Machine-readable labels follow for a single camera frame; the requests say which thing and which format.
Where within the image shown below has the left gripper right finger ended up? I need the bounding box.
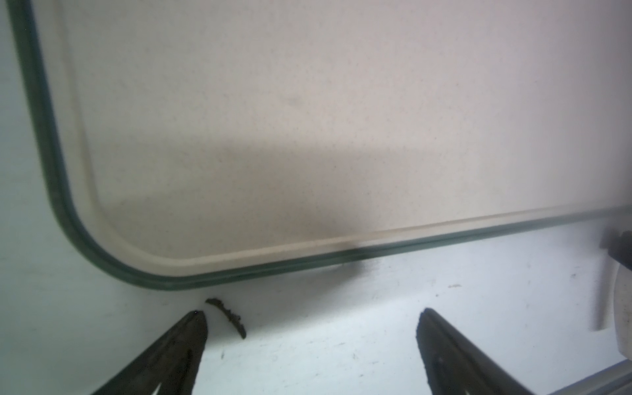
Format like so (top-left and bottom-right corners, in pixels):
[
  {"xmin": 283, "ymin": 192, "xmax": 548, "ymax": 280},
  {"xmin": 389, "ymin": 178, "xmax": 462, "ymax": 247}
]
[{"xmin": 416, "ymin": 309, "xmax": 531, "ymax": 394}]

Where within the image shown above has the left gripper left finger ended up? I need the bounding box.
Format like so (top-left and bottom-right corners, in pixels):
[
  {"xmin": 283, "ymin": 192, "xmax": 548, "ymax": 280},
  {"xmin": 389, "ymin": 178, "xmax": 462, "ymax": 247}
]
[{"xmin": 95, "ymin": 310, "xmax": 207, "ymax": 394}]

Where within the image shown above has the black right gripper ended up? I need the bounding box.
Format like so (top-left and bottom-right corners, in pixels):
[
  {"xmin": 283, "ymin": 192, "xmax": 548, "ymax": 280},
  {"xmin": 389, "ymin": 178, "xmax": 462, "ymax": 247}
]
[{"xmin": 599, "ymin": 228, "xmax": 632, "ymax": 269}]

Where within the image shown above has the beige green-rimmed cutting board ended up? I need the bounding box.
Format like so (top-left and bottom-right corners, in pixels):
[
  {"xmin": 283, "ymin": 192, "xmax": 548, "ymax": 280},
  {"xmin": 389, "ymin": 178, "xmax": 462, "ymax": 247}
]
[{"xmin": 6, "ymin": 1, "xmax": 631, "ymax": 291}]

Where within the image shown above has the small dark debris piece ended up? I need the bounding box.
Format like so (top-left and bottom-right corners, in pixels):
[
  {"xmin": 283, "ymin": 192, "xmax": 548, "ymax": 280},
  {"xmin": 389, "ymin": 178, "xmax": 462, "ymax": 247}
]
[{"xmin": 205, "ymin": 298, "xmax": 247, "ymax": 339}]

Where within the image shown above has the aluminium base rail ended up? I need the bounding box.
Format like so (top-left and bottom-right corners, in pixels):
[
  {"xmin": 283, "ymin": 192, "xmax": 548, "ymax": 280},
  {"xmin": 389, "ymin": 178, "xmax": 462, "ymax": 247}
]
[{"xmin": 551, "ymin": 360, "xmax": 632, "ymax": 395}]

